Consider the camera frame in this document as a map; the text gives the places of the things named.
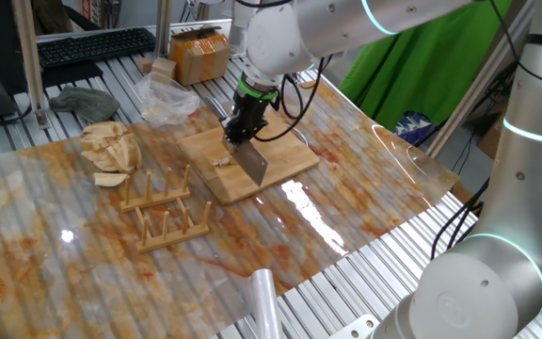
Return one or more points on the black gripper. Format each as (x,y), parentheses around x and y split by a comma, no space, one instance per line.
(251,110)

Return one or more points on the steel cleaver knife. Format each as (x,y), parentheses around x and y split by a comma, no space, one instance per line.
(252,162)

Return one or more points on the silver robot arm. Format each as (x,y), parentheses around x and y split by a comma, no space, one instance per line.
(525,188)

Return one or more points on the lotus root chunk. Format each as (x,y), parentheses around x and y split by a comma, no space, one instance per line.
(93,157)
(104,129)

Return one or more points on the pale lotus wedge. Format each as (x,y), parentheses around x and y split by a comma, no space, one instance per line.
(110,179)

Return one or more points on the bamboo cutting board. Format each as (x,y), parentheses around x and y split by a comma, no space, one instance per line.
(290,155)

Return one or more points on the clear plastic bag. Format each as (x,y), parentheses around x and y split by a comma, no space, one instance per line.
(167,101)

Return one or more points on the taped cardboard box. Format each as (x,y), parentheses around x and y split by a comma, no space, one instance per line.
(199,54)

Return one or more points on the small wooden block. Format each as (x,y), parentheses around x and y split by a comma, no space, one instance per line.
(145,65)

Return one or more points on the wooden peg rack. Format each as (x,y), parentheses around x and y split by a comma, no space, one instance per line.
(167,233)

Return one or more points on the grey green cloth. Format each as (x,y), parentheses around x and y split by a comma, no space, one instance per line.
(85,103)

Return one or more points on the blue patterned bag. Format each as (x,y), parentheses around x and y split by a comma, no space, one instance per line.
(413,128)

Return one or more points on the black keyboard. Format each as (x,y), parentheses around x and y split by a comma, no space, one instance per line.
(94,46)

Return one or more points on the clear plastic film roll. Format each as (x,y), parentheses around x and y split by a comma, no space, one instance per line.
(264,301)

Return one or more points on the black desk mat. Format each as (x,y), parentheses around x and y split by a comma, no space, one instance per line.
(71,74)

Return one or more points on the green fabric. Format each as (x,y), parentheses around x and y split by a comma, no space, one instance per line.
(417,75)

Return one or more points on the marble pattern plastic sheet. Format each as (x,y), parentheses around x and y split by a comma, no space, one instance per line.
(111,273)

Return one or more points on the brown carton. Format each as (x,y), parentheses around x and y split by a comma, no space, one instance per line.
(492,139)

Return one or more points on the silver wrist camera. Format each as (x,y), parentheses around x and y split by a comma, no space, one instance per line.
(238,28)

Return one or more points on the aluminium frame post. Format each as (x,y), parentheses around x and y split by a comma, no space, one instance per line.
(468,103)
(31,61)
(163,28)

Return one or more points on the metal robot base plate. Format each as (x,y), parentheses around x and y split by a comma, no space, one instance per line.
(353,329)

